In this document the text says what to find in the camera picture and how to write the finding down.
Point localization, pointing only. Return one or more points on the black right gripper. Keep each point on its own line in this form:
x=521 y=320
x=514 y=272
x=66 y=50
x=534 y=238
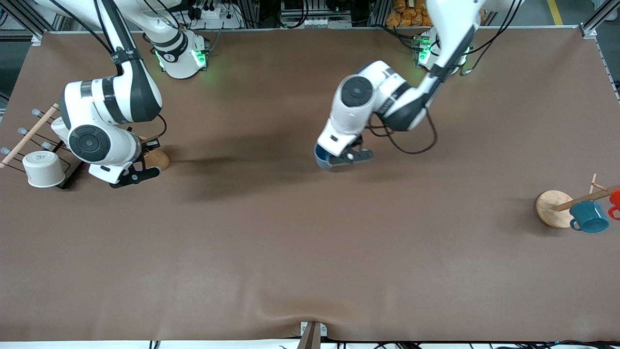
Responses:
x=147 y=147

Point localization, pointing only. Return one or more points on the blue plastic cup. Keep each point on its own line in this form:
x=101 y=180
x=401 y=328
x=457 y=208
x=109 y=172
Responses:
x=322 y=161

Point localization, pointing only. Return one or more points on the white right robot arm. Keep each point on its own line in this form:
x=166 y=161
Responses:
x=97 y=140

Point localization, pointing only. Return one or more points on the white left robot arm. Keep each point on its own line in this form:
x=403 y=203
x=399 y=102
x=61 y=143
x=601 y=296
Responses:
x=358 y=92

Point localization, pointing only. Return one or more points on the brown wooden chopstick holder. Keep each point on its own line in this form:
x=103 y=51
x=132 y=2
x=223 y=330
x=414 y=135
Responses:
x=160 y=160

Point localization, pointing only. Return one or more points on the wooden rack rod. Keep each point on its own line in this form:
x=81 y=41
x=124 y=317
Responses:
x=24 y=140

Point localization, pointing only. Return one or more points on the orange bread pile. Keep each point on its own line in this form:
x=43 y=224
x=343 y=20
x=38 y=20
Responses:
x=411 y=14

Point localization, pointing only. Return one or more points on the white power strip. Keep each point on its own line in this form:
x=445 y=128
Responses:
x=213 y=17

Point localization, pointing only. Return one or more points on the wooden mug tree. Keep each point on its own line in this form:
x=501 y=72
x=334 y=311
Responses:
x=552 y=208

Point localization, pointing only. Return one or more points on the teal ceramic mug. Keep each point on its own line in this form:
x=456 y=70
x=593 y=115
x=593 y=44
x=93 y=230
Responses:
x=590 y=217

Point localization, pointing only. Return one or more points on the orange ceramic mug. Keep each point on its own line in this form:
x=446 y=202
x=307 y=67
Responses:
x=615 y=198

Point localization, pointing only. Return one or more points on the aluminium frame post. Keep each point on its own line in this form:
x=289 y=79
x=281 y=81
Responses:
x=29 y=19
x=598 y=19

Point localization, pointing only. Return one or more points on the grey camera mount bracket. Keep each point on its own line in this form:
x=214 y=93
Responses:
x=312 y=334

